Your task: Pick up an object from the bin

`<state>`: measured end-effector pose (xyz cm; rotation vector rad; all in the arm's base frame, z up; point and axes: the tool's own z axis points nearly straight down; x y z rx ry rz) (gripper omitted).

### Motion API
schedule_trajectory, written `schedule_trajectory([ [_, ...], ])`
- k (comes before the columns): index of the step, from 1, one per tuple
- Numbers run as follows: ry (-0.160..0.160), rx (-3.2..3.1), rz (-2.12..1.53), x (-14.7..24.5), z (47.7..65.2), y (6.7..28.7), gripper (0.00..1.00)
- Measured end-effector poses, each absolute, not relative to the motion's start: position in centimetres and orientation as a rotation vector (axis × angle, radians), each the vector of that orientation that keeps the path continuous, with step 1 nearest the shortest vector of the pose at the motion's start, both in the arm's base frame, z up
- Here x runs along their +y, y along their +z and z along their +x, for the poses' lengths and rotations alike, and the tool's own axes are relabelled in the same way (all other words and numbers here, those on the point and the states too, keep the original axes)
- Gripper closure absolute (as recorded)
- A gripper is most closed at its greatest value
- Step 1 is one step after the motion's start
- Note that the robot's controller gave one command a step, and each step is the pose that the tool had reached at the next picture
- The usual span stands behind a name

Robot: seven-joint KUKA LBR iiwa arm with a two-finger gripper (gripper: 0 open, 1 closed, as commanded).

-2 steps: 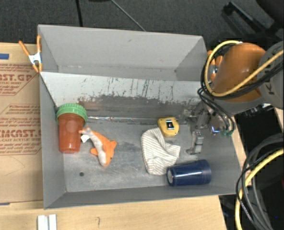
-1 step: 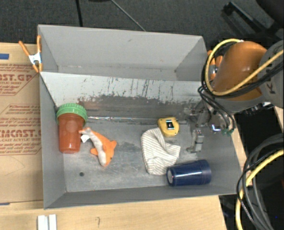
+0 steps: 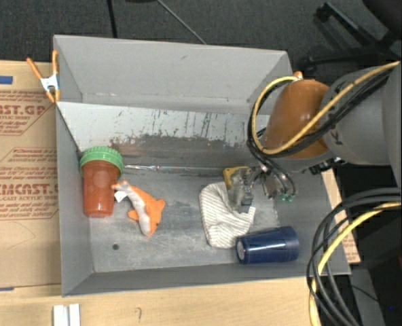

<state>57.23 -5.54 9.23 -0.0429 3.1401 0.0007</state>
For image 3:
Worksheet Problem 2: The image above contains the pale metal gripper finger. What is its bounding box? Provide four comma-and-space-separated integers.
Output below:
241, 194, 255, 215
230, 190, 243, 212

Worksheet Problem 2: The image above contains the white striped cloth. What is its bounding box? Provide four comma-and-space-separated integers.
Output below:
198, 181, 257, 250

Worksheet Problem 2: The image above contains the dark blue cylinder cup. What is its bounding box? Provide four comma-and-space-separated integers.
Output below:
235, 225, 300, 265

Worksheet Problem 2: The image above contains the grey metal bin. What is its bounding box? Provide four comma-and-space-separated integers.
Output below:
52, 34, 352, 297

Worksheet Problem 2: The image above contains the orange and white toy fish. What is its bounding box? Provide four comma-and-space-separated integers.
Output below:
111, 180, 166, 237

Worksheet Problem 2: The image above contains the orange cup with green lid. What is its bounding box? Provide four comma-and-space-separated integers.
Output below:
79, 145, 124, 219

